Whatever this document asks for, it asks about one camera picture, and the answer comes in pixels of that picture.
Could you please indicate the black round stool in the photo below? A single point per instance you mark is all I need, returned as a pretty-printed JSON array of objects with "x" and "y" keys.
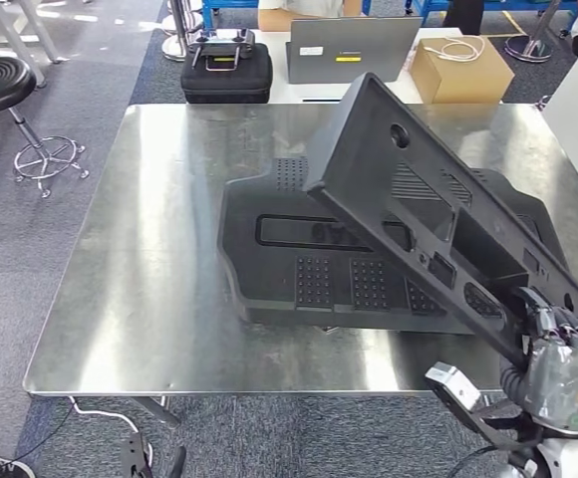
[{"x": 0, "y": 82}]

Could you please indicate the stainless steel workbench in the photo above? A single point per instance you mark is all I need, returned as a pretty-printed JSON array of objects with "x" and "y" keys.
[{"x": 144, "y": 264}]

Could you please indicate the black zip carry case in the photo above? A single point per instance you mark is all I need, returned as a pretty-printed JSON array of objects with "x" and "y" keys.
[{"x": 227, "y": 82}]

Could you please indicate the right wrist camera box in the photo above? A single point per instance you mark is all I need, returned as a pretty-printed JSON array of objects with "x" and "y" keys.
[{"x": 453, "y": 386}]

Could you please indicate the grey laptop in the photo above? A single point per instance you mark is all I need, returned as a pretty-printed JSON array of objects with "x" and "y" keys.
[{"x": 369, "y": 39}]

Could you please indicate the chrome stanchion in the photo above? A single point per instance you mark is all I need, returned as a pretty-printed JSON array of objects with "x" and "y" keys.
[
  {"x": 528, "y": 47},
  {"x": 177, "y": 46}
]

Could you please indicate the grey remote controller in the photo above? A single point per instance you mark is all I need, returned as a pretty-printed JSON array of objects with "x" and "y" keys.
[{"x": 221, "y": 41}]

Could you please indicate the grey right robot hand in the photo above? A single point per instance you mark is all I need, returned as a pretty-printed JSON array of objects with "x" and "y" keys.
[{"x": 568, "y": 382}]

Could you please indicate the large black textured panel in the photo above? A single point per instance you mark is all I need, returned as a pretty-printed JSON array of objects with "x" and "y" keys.
[{"x": 269, "y": 277}]

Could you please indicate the black plastic bracket part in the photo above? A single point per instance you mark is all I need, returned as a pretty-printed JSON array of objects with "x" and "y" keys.
[{"x": 359, "y": 145}]

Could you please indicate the brown cardboard box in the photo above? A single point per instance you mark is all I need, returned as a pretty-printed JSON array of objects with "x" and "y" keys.
[{"x": 461, "y": 79}]

